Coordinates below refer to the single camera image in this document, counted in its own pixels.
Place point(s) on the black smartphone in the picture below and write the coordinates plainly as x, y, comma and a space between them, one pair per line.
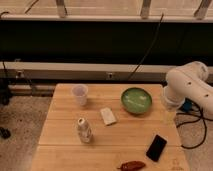
156, 148

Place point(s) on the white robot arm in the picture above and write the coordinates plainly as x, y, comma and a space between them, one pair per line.
188, 81

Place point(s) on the black object at left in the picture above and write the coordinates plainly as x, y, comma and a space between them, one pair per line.
4, 133

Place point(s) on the green ceramic bowl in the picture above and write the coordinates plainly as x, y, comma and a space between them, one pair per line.
136, 101

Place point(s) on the blue box on floor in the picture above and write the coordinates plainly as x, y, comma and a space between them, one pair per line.
187, 106

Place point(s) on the translucent plastic cup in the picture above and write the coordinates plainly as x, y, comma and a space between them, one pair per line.
80, 92

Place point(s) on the wooden table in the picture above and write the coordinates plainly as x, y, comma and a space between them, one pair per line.
60, 148

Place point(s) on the red chili pepper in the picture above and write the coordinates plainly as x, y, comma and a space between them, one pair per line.
132, 166

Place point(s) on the small clear plastic bottle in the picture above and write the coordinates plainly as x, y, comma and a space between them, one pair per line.
84, 130

